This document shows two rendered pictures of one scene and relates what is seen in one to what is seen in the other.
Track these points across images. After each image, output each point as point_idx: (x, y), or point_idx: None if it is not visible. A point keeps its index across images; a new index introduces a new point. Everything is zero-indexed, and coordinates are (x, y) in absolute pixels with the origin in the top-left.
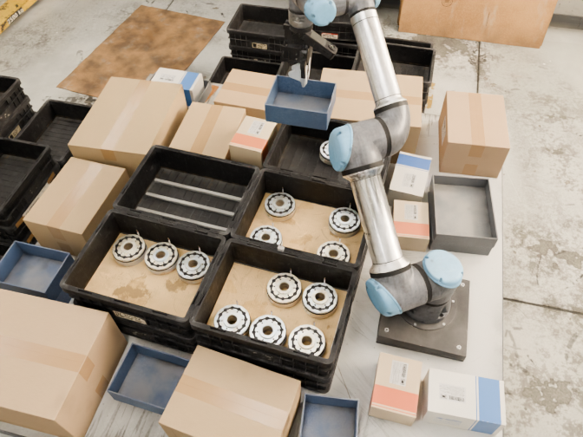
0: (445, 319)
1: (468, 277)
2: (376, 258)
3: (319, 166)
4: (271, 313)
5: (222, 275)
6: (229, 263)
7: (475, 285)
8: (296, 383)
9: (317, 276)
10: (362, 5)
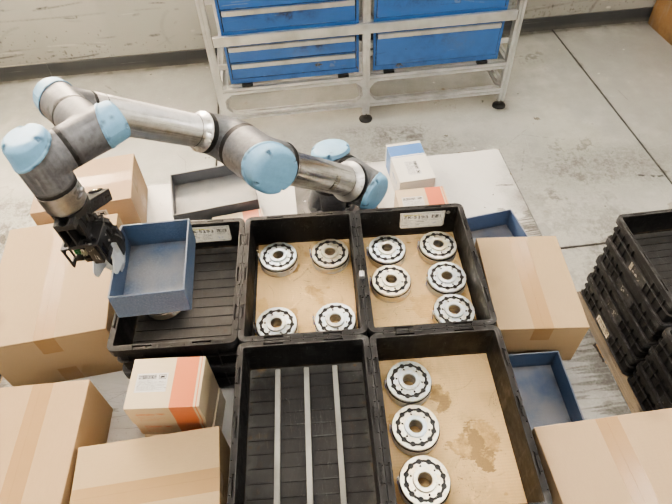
0: None
1: (283, 192)
2: (352, 180)
3: (188, 313)
4: (427, 279)
5: None
6: None
7: (290, 186)
8: (480, 240)
9: None
10: (90, 94)
